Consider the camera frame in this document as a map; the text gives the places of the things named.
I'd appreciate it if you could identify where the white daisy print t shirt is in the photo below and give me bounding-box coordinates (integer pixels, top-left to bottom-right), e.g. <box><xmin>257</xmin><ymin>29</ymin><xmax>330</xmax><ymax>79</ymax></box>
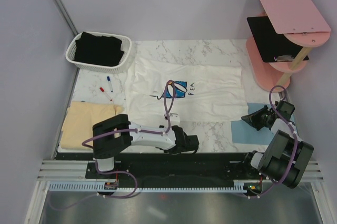
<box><xmin>125</xmin><ymin>57</ymin><xmax>248</xmax><ymax>125</ymax></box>

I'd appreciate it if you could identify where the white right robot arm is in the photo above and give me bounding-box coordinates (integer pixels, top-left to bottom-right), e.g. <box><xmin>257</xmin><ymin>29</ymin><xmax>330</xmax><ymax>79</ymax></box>
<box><xmin>241</xmin><ymin>101</ymin><xmax>314</xmax><ymax>189</ymax></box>

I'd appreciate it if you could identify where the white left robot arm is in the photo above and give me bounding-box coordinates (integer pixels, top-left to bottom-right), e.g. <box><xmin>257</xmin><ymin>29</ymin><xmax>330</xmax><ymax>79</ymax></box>
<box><xmin>92</xmin><ymin>114</ymin><xmax>199</xmax><ymax>178</ymax></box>

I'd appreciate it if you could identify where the black clipboard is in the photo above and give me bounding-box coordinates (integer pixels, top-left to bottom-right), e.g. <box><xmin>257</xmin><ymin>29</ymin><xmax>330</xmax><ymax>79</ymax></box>
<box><xmin>247</xmin><ymin>16</ymin><xmax>303</xmax><ymax>63</ymax></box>

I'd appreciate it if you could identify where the red capped white marker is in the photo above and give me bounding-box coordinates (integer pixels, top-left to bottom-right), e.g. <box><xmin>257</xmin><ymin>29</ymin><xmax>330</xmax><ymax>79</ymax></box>
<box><xmin>99</xmin><ymin>87</ymin><xmax>113</xmax><ymax>102</ymax></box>

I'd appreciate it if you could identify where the blue capped white marker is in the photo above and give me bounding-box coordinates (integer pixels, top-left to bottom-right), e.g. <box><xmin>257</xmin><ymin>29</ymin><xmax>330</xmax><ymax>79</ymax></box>
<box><xmin>106</xmin><ymin>76</ymin><xmax>113</xmax><ymax>93</ymax></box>

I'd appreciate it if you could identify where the folded cream t shirt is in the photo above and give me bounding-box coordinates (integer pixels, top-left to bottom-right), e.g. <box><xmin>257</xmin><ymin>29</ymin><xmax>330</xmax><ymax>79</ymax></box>
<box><xmin>60</xmin><ymin>101</ymin><xmax>124</xmax><ymax>152</ymax></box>

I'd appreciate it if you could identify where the white plastic laundry basket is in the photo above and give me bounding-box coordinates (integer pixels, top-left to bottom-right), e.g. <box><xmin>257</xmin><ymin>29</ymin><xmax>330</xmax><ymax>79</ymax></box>
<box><xmin>65</xmin><ymin>31</ymin><xmax>134</xmax><ymax>74</ymax></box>

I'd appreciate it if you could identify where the black t shirt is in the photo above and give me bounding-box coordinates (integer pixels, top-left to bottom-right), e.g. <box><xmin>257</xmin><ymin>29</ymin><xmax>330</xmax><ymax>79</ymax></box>
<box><xmin>74</xmin><ymin>32</ymin><xmax>124</xmax><ymax>67</ymax></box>

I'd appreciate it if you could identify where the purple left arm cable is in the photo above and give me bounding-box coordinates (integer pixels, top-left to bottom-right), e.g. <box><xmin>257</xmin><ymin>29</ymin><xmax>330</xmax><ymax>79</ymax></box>
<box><xmin>48</xmin><ymin>81</ymin><xmax>177</xmax><ymax>211</ymax></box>

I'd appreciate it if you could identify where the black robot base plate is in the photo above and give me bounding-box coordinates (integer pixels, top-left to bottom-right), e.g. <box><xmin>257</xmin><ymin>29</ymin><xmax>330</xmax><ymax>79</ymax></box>
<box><xmin>85</xmin><ymin>153</ymin><xmax>261</xmax><ymax>187</ymax></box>

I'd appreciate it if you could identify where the white slotted cable duct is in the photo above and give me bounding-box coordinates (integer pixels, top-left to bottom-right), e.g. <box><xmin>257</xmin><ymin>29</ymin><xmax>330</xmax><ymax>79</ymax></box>
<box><xmin>48</xmin><ymin>181</ymin><xmax>253</xmax><ymax>193</ymax></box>

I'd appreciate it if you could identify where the aluminium frame rail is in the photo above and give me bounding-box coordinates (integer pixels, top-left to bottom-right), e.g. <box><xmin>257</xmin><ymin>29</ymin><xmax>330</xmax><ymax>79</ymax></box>
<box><xmin>37</xmin><ymin>160</ymin><xmax>324</xmax><ymax>182</ymax></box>

